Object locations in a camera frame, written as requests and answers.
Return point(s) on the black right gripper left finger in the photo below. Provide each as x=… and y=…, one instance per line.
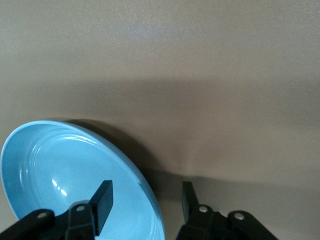
x=102, y=205

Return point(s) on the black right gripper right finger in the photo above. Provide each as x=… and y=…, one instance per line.
x=192, y=215

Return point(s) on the blue shallow bowl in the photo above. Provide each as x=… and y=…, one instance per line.
x=50, y=162

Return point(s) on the brown table cover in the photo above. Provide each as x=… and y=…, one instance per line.
x=200, y=75

